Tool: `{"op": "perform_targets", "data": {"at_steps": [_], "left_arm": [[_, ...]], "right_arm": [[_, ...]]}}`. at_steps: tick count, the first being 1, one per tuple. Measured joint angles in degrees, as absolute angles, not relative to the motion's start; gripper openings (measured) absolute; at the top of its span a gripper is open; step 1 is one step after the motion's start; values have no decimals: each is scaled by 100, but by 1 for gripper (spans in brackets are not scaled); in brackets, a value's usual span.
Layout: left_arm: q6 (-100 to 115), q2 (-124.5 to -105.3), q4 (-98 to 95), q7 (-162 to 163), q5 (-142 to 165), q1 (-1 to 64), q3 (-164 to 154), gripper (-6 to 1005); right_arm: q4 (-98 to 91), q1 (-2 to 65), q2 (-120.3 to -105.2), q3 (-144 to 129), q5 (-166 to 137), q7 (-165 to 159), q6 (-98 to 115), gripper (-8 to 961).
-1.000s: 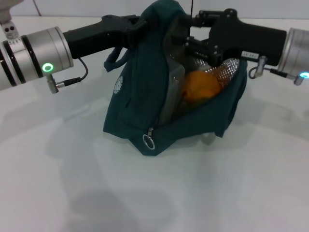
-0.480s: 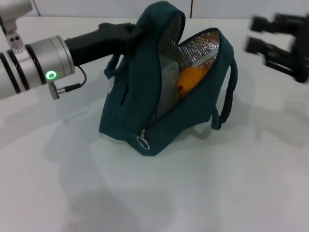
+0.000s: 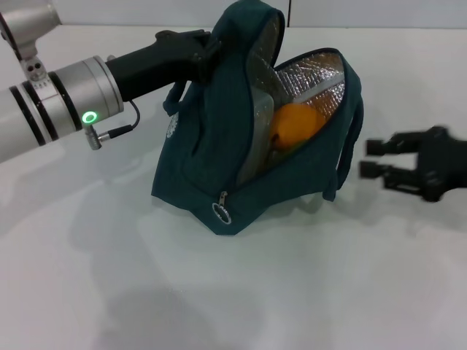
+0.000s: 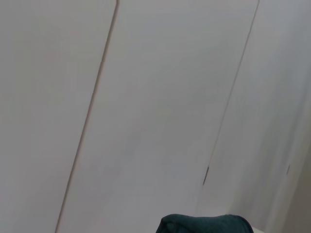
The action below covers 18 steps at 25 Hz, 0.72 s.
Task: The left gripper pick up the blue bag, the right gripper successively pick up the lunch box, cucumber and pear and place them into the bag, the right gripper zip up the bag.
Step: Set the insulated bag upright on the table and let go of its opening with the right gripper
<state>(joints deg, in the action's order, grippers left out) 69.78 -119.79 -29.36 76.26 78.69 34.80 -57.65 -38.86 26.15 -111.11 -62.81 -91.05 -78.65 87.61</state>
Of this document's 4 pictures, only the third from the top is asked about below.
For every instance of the orange pear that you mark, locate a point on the orange pear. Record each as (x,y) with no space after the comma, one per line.
(295,124)

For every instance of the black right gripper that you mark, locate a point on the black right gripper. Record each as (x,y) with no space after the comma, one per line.
(443,164)

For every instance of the dark teal fabric bag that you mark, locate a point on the dark teal fabric bag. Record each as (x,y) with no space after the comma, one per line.
(204,153)

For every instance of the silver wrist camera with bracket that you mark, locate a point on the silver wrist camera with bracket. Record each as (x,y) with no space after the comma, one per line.
(25,33)

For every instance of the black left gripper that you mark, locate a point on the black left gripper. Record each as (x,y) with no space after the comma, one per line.
(153,69)

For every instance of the clear container with blue-rimmed lid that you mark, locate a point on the clear container with blue-rimmed lid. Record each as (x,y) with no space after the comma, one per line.
(261,138)

